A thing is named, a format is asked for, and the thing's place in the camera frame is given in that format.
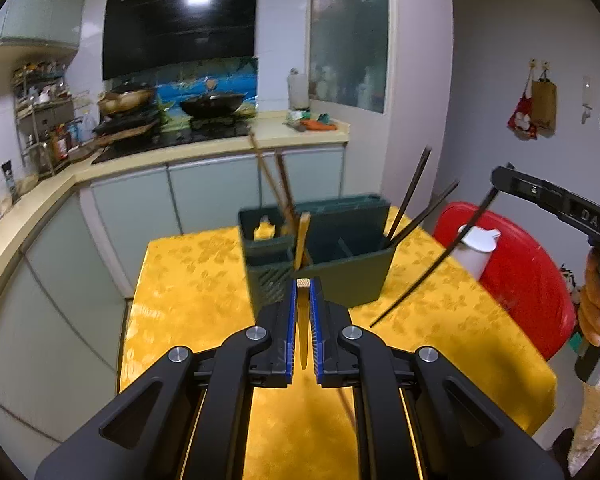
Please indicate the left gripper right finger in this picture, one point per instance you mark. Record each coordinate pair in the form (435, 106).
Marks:
(417, 416)

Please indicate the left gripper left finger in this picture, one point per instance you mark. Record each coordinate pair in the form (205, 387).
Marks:
(187, 416)

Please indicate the light wooden chopstick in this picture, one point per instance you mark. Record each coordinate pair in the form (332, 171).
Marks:
(303, 285)

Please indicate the person's right hand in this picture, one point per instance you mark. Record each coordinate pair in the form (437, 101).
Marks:
(589, 310)

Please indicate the red plastic chair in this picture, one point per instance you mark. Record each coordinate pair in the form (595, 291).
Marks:
(522, 278)

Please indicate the red hanging decoration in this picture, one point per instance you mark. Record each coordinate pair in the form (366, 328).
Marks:
(521, 122)

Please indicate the white thermos jug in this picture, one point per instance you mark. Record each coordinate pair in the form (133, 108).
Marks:
(474, 251)

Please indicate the brown hanging bag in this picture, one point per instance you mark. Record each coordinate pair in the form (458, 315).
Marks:
(544, 102)

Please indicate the yellow floral tablecloth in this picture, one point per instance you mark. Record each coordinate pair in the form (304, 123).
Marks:
(192, 292)

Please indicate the dark green utensil holder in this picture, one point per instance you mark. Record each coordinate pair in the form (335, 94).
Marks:
(346, 241)

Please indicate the black gas stove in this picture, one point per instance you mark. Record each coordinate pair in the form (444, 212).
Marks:
(215, 129)

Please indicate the orange cloth on counter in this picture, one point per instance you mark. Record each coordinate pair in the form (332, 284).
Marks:
(316, 125)

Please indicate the white plastic bottle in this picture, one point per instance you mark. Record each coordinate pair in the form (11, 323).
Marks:
(298, 90)

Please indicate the brass coloured pan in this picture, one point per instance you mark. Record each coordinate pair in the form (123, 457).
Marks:
(111, 103)

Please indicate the metal spice rack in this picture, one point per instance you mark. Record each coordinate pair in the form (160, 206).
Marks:
(43, 108)

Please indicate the black wok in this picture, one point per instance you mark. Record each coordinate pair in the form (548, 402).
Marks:
(212, 105)

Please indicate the black range hood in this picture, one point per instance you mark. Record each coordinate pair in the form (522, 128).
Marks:
(144, 34)

